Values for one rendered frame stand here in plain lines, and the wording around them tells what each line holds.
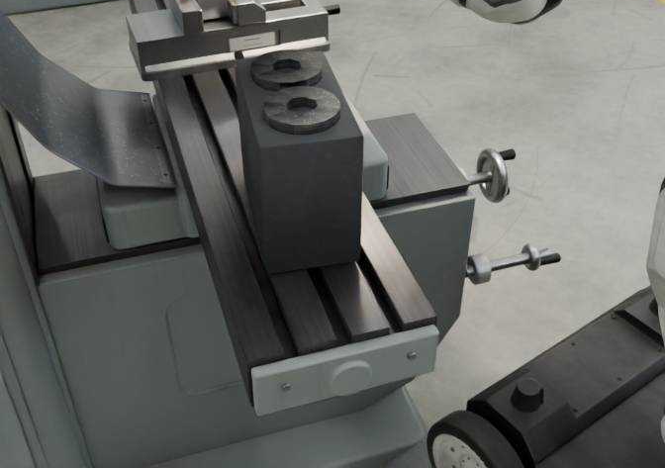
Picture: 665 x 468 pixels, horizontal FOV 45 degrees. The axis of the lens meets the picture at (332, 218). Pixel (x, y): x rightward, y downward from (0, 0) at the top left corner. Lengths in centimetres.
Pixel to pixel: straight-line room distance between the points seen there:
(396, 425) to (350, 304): 87
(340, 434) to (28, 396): 66
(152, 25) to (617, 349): 99
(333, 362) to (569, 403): 55
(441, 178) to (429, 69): 206
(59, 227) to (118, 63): 228
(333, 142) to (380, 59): 273
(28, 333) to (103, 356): 17
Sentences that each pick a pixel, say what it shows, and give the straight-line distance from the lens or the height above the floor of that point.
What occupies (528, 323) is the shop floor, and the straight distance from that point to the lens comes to 235.
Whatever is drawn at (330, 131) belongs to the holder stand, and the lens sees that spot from 91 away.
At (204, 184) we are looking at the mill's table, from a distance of 116.
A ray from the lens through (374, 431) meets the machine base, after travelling 179.
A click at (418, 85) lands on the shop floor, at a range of 342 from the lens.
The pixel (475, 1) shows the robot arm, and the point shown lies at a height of 118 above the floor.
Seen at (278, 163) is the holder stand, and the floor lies 112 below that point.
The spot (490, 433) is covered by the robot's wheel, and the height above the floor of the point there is 60.
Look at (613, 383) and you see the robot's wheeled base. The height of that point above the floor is 59.
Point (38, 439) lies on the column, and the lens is 157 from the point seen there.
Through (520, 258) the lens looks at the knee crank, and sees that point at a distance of 169.
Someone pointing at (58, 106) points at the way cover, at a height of 97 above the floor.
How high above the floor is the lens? 163
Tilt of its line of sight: 38 degrees down
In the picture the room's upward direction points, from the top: straight up
